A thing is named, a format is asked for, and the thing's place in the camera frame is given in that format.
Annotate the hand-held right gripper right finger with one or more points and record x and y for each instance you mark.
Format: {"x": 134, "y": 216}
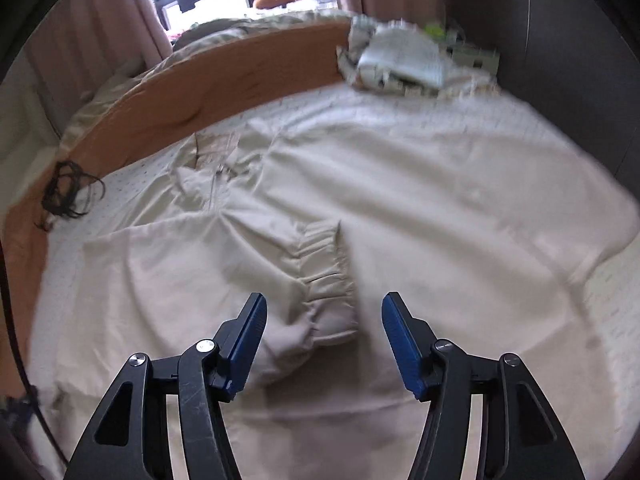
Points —
{"x": 400, "y": 345}

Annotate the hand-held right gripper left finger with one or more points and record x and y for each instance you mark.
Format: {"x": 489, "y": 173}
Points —
{"x": 245, "y": 342}

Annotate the beige jacket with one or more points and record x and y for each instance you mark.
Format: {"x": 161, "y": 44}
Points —
{"x": 400, "y": 210}

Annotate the crumpled pale clothes pile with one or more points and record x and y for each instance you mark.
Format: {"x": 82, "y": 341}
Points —
{"x": 400, "y": 55}

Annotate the floral bed sheet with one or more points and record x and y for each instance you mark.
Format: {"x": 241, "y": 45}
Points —
{"x": 125, "y": 195}

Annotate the orange bed board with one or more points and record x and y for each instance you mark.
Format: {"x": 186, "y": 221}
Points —
{"x": 225, "y": 80}

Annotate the green and white box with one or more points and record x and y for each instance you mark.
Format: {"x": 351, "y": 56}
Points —
{"x": 472, "y": 55}

